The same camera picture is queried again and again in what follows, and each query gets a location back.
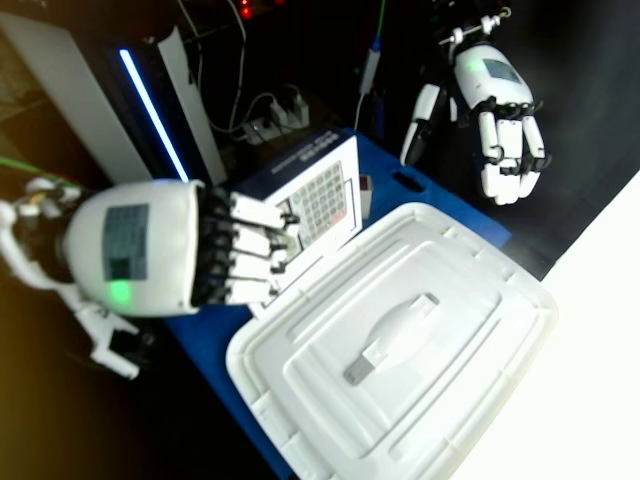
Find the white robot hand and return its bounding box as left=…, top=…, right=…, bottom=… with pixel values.
left=400, top=43, right=552, bottom=207
left=62, top=178, right=302, bottom=320

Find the small dark box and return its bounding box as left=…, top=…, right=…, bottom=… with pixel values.
left=358, top=173, right=376, bottom=220

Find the blue and white product box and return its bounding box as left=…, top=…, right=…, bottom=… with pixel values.
left=227, top=127, right=364, bottom=321

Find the white plastic lid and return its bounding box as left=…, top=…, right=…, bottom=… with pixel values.
left=224, top=201, right=560, bottom=480

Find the black curtain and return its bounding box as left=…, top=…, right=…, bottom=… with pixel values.
left=509, top=0, right=640, bottom=266

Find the white power strip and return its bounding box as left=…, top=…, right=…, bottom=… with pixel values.
left=243, top=85, right=311, bottom=147

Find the white tower with blue light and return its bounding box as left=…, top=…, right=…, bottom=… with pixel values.
left=0, top=9, right=230, bottom=187

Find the white cable adapter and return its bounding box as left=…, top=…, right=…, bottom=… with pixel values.
left=359, top=45, right=385, bottom=97

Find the green cable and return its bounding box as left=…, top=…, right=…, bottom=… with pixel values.
left=373, top=0, right=390, bottom=50

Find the white cable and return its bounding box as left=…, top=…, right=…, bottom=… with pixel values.
left=207, top=0, right=250, bottom=136

